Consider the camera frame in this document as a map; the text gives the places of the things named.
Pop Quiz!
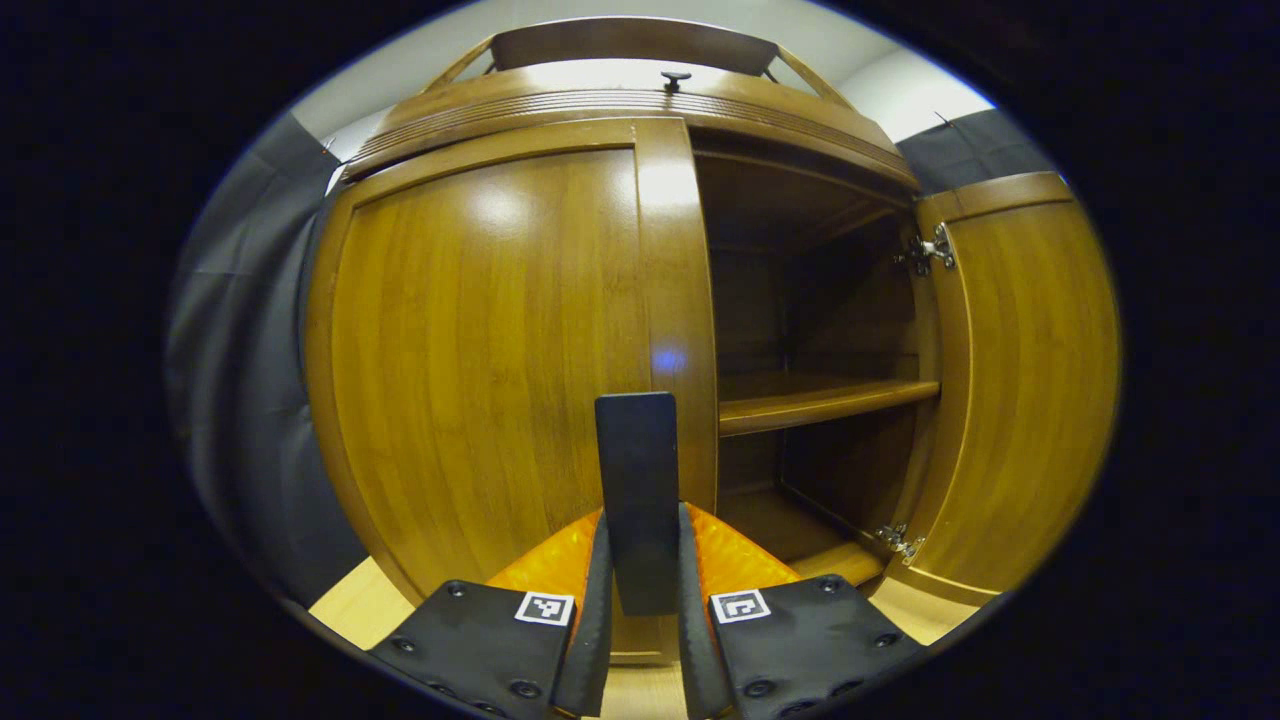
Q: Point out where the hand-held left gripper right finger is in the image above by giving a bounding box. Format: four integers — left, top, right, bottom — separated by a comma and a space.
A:
678, 502, 923, 720

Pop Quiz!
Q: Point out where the metal door hinge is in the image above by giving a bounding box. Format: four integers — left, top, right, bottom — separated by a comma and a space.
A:
873, 524, 926, 561
895, 222, 956, 276

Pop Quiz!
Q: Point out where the wooden shoe cabinet door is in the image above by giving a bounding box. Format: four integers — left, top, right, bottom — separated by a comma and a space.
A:
885, 172, 1121, 608
303, 117, 721, 666

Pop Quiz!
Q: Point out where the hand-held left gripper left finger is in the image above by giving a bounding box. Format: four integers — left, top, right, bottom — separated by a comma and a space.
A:
368, 508, 613, 719

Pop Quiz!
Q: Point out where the wooden cabinet shelf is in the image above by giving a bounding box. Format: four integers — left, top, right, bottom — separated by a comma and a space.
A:
718, 375, 941, 438

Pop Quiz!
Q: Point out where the wooden double-door shoe cabinet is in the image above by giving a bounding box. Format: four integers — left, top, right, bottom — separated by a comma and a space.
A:
303, 17, 1121, 666

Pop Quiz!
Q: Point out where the black door handle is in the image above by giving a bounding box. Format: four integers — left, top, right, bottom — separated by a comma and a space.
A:
595, 392, 681, 617

